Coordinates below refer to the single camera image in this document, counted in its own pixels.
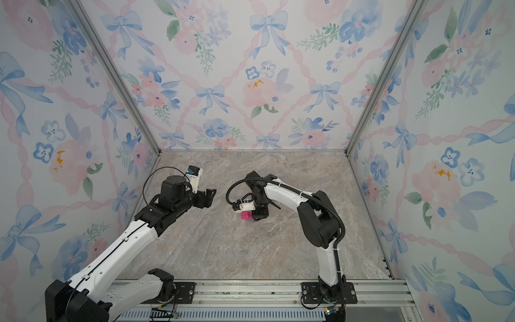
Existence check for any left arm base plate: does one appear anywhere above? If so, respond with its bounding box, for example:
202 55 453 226
143 282 197 305

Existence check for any pink 2x2 lego brick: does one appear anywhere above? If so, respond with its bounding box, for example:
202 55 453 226
240 211 254 222

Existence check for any aluminium front rail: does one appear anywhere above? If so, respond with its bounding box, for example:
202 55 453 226
76 278 419 322

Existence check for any right corner aluminium post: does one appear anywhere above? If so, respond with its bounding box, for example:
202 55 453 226
345 0 426 158

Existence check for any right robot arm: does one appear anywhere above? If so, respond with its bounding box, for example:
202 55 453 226
235 171 345 304

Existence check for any corner aluminium post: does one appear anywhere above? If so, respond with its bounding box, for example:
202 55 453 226
345 0 426 158
64 0 161 156

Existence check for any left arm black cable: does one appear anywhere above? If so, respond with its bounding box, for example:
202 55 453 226
141 166 190 208

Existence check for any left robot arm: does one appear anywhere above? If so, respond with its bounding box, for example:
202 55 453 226
45 174 216 321

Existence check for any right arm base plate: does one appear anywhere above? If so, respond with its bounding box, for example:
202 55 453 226
300 281 358 305

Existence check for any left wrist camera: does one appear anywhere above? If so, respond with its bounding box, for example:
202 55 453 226
186 165 203 194

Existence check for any left corner aluminium post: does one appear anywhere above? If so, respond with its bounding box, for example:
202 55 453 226
64 0 161 156

